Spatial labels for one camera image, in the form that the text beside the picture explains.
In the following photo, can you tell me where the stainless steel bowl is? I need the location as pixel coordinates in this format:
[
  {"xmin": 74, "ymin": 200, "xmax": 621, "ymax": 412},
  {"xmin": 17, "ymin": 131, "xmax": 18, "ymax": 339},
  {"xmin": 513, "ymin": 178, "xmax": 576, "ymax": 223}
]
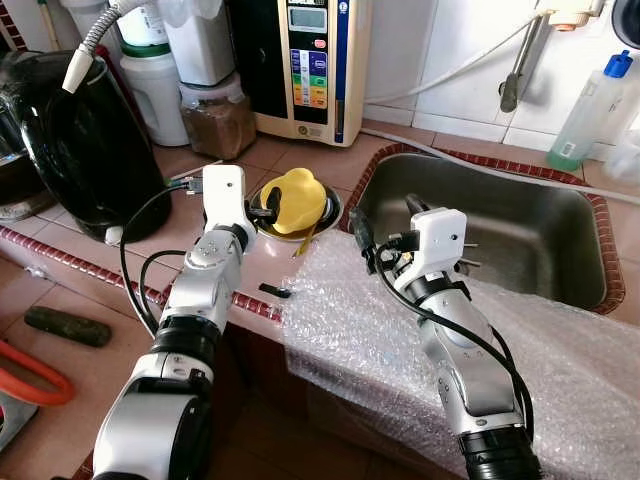
[{"xmin": 245, "ymin": 180, "xmax": 344, "ymax": 242}]

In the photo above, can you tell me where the clear jar brown powder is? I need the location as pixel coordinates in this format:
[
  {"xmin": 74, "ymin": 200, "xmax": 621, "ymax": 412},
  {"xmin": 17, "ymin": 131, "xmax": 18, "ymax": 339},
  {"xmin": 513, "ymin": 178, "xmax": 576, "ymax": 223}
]
[{"xmin": 180, "ymin": 75, "xmax": 257, "ymax": 161}]

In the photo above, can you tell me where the stainless steel sink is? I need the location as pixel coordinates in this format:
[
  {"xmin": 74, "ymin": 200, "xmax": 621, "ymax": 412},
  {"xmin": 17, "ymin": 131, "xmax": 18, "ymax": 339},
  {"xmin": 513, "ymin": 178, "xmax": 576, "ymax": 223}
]
[{"xmin": 354, "ymin": 150, "xmax": 612, "ymax": 312}]

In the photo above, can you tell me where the cream water ionizer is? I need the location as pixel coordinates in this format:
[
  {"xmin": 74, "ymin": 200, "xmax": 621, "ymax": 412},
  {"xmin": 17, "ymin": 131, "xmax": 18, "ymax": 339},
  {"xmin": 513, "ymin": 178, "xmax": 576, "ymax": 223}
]
[{"xmin": 228, "ymin": 0, "xmax": 374, "ymax": 149}]

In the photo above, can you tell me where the clear bubble wrap sheet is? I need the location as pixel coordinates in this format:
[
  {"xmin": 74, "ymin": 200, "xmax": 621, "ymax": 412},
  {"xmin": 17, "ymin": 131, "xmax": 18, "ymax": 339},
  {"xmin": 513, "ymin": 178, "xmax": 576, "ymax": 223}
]
[{"xmin": 279, "ymin": 233, "xmax": 640, "ymax": 480}]

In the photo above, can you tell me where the white jar green lid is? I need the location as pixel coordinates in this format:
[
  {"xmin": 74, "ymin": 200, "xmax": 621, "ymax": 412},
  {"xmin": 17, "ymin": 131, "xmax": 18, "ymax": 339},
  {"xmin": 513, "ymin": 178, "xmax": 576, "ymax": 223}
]
[{"xmin": 120, "ymin": 40, "xmax": 191, "ymax": 147}]

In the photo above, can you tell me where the black electric kettle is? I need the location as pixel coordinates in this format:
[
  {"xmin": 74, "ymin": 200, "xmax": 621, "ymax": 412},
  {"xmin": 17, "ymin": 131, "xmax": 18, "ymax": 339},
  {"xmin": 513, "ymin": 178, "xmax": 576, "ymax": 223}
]
[{"xmin": 0, "ymin": 50, "xmax": 173, "ymax": 243}]

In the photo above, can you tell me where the dish soap bottle blue cap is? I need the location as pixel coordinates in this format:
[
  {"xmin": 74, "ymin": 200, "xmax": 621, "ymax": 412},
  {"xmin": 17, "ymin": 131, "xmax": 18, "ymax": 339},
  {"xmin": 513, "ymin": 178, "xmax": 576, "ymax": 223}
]
[{"xmin": 547, "ymin": 50, "xmax": 634, "ymax": 172}]

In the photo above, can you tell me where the dark green cylinder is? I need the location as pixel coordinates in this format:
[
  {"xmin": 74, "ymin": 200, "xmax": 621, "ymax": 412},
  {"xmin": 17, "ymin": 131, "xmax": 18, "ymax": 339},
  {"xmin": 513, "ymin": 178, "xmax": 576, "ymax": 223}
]
[{"xmin": 24, "ymin": 305, "xmax": 114, "ymax": 349}]

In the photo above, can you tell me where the white plastic tub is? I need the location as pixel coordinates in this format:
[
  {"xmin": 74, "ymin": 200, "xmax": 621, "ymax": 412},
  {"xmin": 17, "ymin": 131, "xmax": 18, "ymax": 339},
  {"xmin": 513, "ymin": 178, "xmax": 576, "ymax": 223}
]
[{"xmin": 118, "ymin": 0, "xmax": 169, "ymax": 46}]

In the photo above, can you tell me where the orange plastic hoop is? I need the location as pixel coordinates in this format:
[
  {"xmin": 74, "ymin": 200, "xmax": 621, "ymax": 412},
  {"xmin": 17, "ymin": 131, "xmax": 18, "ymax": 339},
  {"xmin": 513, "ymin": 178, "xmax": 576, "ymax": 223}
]
[{"xmin": 0, "ymin": 339, "xmax": 77, "ymax": 408}]

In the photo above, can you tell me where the black pan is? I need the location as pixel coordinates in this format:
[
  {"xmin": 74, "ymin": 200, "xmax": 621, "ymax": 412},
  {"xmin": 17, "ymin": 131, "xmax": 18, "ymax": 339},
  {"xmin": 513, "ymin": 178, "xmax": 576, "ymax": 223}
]
[{"xmin": 611, "ymin": 0, "xmax": 640, "ymax": 51}]

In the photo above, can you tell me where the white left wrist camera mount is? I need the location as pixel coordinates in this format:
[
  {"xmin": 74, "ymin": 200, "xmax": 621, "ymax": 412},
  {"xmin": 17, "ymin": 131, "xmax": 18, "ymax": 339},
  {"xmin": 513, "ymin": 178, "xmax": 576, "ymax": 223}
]
[{"xmin": 199, "ymin": 164, "xmax": 257, "ymax": 238}]

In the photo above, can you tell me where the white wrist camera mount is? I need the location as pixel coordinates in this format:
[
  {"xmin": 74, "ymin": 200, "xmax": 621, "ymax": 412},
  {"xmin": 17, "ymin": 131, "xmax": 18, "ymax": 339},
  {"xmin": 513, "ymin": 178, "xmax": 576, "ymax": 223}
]
[
  {"xmin": 199, "ymin": 164, "xmax": 257, "ymax": 238},
  {"xmin": 404, "ymin": 207, "xmax": 470, "ymax": 293}
]

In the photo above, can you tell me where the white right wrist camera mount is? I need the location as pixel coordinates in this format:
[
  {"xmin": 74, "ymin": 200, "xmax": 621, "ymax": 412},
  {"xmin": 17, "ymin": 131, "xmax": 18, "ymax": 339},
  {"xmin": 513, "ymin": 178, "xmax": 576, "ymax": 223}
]
[{"xmin": 404, "ymin": 207, "xmax": 470, "ymax": 293}]

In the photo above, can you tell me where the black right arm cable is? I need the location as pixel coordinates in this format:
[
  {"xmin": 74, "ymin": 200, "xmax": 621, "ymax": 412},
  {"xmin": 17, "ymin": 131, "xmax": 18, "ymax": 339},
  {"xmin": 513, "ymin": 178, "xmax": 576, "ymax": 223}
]
[{"xmin": 349, "ymin": 207, "xmax": 538, "ymax": 442}]

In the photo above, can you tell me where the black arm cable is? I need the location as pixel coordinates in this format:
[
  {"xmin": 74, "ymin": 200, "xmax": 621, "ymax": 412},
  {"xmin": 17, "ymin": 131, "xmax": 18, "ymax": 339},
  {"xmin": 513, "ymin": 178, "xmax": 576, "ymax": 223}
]
[
  {"xmin": 349, "ymin": 207, "xmax": 538, "ymax": 442},
  {"xmin": 117, "ymin": 180, "xmax": 207, "ymax": 337}
]

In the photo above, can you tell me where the white water hose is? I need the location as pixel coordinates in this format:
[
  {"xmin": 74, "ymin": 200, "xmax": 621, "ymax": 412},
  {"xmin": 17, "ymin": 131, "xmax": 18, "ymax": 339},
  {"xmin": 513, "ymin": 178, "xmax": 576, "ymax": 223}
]
[{"xmin": 365, "ymin": 18, "xmax": 541, "ymax": 107}]

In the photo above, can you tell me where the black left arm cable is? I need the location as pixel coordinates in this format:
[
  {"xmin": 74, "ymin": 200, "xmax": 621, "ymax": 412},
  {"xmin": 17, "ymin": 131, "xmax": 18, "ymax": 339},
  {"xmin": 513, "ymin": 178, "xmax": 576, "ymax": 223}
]
[{"xmin": 117, "ymin": 180, "xmax": 207, "ymax": 337}]

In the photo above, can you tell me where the grey sprayer handle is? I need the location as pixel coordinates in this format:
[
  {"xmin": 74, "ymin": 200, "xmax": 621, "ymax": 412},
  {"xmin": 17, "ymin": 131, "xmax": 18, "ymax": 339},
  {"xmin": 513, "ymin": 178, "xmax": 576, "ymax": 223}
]
[{"xmin": 499, "ymin": 15, "xmax": 547, "ymax": 114}]

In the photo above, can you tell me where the flexible metal faucet hose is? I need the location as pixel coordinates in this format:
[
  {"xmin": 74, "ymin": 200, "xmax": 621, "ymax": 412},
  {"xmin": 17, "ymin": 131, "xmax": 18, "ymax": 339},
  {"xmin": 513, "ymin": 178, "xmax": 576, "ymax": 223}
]
[{"xmin": 62, "ymin": 0, "xmax": 151, "ymax": 94}]

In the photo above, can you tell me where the beige wall tap fixture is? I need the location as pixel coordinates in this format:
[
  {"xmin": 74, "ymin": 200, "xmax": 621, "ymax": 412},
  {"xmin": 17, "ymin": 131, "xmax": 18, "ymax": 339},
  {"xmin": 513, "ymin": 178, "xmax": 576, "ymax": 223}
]
[{"xmin": 535, "ymin": 0, "xmax": 607, "ymax": 32}]

